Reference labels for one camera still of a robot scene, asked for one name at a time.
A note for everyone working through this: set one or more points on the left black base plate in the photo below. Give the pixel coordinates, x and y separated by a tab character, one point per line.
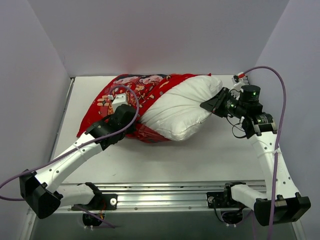
102	202

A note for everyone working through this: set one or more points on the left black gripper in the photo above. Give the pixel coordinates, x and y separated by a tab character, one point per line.
127	116

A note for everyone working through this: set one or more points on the right side aluminium rail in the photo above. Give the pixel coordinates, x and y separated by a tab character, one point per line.
261	131

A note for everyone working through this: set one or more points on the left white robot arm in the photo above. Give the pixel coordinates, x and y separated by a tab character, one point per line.
42	189

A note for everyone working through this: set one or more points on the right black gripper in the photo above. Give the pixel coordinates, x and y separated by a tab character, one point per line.
220	100

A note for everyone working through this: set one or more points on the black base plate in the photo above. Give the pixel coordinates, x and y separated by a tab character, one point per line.
102	202
216	199

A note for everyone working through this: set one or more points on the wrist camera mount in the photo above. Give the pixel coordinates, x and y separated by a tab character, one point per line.
239	80
118	100

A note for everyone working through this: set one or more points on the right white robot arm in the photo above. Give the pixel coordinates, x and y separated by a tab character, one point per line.
282	201

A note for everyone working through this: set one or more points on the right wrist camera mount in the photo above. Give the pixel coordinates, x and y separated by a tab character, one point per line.
239	80

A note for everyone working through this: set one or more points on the white pillow insert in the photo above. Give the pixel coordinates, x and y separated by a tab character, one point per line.
172	111

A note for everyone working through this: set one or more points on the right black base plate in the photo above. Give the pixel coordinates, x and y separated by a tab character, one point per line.
216	199

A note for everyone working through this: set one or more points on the red printed pillowcase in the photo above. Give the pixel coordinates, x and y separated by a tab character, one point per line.
136	87

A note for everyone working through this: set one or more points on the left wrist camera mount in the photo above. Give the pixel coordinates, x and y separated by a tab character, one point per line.
118	100

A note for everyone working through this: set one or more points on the aluminium front rail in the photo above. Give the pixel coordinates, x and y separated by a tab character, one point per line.
174	196

